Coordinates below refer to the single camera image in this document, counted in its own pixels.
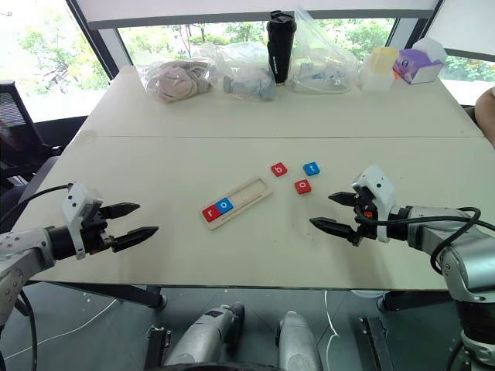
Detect white floor cable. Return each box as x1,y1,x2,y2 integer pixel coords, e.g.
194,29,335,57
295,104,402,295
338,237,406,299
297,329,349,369
0,296,118,361
323,289,338,371

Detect wooden letter tray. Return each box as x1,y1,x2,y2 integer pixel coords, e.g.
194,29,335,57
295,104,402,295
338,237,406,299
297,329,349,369
200,177,275,232

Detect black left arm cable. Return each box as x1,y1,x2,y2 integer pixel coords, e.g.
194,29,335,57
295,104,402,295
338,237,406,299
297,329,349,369
0,184,74,233

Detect plastic bag of grey items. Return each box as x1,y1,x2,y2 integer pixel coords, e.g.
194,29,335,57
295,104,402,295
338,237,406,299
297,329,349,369
200,41,278,103

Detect translucent cups with yellow insert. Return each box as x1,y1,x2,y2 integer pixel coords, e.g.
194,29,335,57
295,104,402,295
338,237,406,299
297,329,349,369
358,46,400,93

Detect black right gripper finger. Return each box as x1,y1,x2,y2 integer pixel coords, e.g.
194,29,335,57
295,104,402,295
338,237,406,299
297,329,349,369
309,217,359,243
327,191,357,208

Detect black travel tumbler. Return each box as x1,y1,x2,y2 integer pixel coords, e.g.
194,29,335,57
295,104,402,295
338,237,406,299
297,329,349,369
265,10,298,86

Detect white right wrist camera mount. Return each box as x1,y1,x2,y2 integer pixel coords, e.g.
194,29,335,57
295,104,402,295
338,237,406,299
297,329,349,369
351,165,398,244

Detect black table leg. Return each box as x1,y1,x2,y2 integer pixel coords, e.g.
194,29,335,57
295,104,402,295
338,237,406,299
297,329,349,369
42,281,168,310
377,289,454,313

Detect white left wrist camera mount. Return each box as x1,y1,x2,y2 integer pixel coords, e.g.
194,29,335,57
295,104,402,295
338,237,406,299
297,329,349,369
61,182,104,260

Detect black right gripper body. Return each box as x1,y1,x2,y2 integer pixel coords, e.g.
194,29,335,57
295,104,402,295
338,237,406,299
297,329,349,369
347,186,379,247

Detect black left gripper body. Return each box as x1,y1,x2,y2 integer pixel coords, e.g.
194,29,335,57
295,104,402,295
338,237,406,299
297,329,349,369
78,200,118,256

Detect black office chair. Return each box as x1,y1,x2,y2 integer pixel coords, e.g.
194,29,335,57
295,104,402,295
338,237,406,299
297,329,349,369
0,80,63,185

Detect plastic bag of beige items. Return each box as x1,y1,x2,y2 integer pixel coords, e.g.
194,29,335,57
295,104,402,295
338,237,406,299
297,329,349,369
135,57,218,106

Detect silver robot leg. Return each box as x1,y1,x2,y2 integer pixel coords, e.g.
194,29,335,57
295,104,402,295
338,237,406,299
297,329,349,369
275,310,323,371
162,302,246,368

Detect black floor bracket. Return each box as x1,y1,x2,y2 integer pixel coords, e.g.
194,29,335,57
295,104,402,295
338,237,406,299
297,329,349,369
143,325,173,371
357,315,396,371

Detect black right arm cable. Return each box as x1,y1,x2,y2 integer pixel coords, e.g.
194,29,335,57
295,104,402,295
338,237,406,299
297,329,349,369
354,203,483,276

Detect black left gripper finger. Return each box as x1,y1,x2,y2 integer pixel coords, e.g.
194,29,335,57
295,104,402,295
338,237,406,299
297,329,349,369
101,203,142,221
111,226,160,254

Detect purple tissue box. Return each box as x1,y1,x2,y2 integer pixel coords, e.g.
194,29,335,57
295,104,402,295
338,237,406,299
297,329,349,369
391,37,449,86

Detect large clear plastic bag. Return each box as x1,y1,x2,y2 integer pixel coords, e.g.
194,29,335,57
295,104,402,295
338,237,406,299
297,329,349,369
286,6,364,95

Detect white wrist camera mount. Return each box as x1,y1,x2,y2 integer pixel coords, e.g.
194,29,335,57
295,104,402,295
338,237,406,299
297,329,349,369
351,165,398,244
61,182,104,260

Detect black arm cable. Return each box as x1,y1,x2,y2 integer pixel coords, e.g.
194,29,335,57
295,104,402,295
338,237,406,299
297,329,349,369
354,203,483,276
0,184,74,233

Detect person at table edge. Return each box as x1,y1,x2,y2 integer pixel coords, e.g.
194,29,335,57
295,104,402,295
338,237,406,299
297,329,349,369
474,85,495,150

